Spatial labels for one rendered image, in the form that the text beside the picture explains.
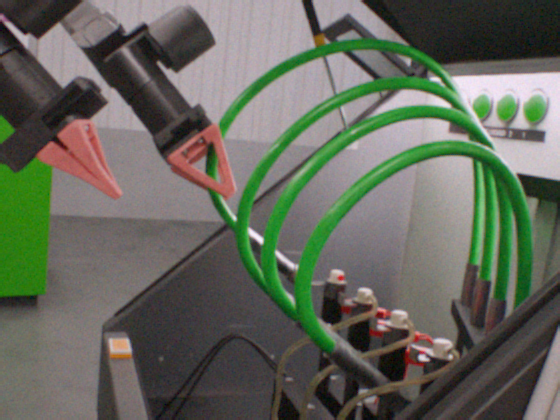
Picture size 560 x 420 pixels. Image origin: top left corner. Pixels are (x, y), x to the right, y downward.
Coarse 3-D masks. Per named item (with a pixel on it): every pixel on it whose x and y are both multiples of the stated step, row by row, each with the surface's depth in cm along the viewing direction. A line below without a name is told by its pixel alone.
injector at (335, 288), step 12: (324, 288) 80; (336, 288) 79; (324, 300) 80; (336, 300) 79; (324, 312) 80; (336, 312) 79; (336, 324) 80; (324, 360) 81; (324, 384) 81; (324, 396) 82
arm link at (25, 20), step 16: (0, 0) 53; (16, 0) 53; (32, 0) 53; (48, 0) 54; (64, 0) 54; (80, 0) 56; (16, 16) 53; (32, 16) 54; (48, 16) 54; (64, 16) 56; (32, 32) 55
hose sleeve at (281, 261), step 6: (252, 234) 75; (252, 240) 75; (258, 240) 75; (252, 246) 75; (258, 246) 75; (258, 252) 76; (276, 252) 76; (276, 258) 76; (282, 258) 77; (276, 264) 77; (282, 264) 77; (288, 264) 77; (282, 270) 77; (288, 270) 77
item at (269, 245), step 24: (384, 120) 60; (456, 120) 62; (336, 144) 59; (312, 168) 59; (288, 192) 58; (504, 192) 66; (504, 216) 66; (264, 240) 59; (504, 240) 67; (264, 264) 59; (504, 264) 67; (504, 288) 68; (288, 312) 60; (504, 312) 68; (336, 336) 63
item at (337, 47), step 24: (312, 48) 74; (336, 48) 74; (360, 48) 75; (384, 48) 76; (408, 48) 77; (288, 72) 73; (432, 72) 79; (240, 96) 72; (216, 168) 73; (480, 168) 83; (216, 192) 73; (480, 192) 84; (480, 216) 84; (480, 240) 85
